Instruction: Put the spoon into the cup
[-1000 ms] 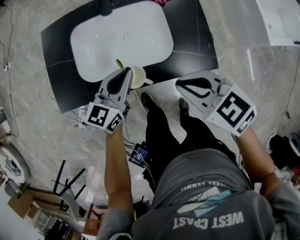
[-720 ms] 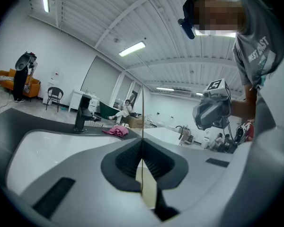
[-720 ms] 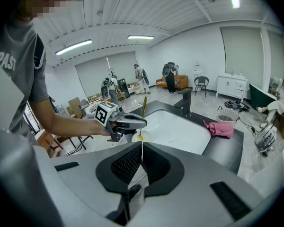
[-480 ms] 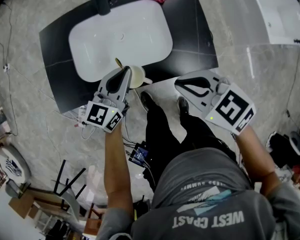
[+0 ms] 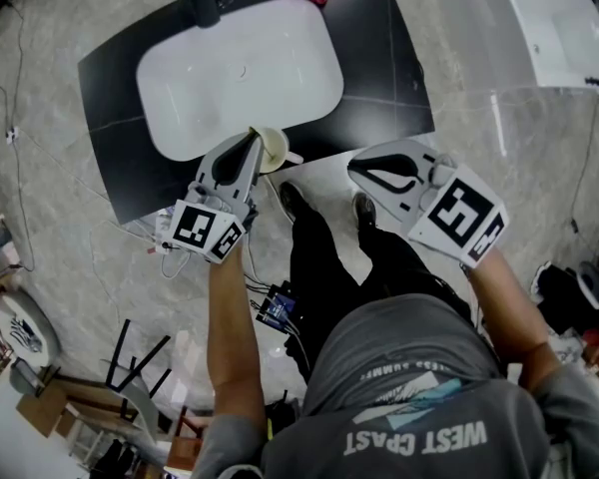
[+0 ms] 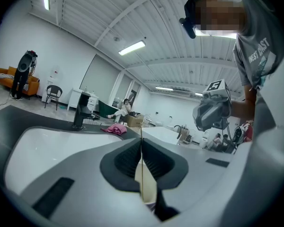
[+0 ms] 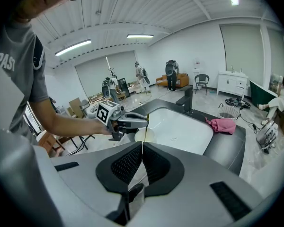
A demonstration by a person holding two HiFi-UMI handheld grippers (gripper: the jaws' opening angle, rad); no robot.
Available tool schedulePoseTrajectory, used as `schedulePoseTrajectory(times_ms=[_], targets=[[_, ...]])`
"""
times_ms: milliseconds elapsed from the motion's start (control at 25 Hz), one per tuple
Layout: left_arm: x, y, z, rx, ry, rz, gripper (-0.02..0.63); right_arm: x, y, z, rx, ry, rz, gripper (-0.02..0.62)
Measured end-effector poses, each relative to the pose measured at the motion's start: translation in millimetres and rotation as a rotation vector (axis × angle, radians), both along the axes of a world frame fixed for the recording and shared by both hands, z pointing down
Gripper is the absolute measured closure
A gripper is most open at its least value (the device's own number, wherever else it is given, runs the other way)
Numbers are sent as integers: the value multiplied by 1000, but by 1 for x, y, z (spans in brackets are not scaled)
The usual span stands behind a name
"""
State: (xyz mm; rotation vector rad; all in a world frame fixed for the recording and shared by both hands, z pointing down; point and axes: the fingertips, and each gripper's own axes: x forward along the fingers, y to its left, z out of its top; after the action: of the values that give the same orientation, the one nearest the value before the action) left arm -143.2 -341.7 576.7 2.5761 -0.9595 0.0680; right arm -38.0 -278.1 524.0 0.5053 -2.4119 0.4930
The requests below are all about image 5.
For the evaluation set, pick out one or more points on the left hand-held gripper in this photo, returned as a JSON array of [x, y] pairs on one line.
[[205, 227]]

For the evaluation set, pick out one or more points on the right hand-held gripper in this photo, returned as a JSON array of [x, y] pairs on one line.
[[461, 217]]

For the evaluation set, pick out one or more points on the cream cup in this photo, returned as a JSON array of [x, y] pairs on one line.
[[275, 148]]

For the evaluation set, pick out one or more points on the person's left forearm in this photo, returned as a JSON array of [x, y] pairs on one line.
[[232, 327]]

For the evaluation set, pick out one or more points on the person's right forearm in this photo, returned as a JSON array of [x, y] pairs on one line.
[[511, 317]]

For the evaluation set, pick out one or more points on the person's right black shoe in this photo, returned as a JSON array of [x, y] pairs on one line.
[[364, 208]]

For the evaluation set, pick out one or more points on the person's black shoe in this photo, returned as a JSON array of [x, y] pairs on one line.
[[364, 208], [290, 198]]

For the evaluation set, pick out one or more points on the person's left black shoe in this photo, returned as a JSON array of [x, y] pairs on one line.
[[290, 198]]

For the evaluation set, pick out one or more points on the white oval sink basin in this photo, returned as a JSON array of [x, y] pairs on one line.
[[239, 73]]

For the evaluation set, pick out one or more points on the black countertop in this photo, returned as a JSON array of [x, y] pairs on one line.
[[379, 68]]

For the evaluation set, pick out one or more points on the person's black trousers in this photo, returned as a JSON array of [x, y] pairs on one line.
[[324, 277]]

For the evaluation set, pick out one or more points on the blue and black badge device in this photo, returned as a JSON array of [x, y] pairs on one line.
[[278, 310]]

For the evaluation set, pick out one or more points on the black bag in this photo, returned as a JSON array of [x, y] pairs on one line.
[[564, 297]]

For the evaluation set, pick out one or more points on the white bathtub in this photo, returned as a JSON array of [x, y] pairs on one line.
[[554, 23]]

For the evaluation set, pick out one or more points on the gray round seat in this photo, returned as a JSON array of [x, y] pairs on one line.
[[593, 285]]

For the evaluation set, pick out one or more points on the person's gray printed shirt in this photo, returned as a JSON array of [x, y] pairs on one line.
[[429, 407]]

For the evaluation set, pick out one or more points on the white round patterned basin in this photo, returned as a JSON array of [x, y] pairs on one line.
[[27, 327]]

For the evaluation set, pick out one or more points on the white wall plug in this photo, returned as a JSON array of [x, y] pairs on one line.
[[12, 136]]

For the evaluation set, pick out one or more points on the black metal stool frame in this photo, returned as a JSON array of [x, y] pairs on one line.
[[130, 367]]

